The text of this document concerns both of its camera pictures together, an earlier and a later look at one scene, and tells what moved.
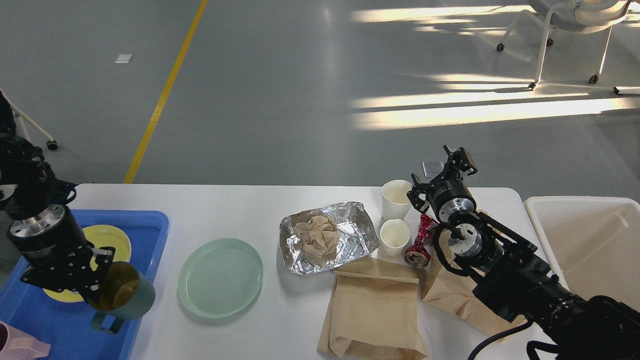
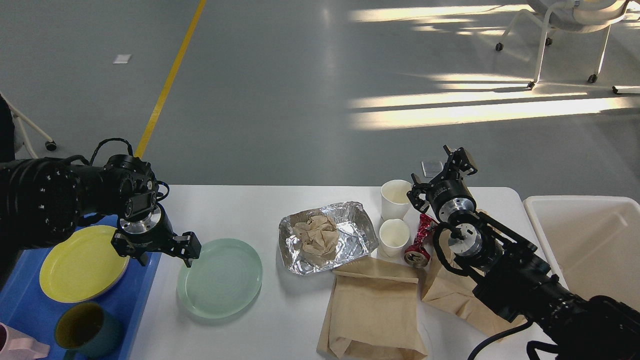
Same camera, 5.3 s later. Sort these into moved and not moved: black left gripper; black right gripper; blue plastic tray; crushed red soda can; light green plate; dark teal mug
Moved: dark teal mug; black left gripper
Not moved: blue plastic tray; black right gripper; light green plate; crushed red soda can
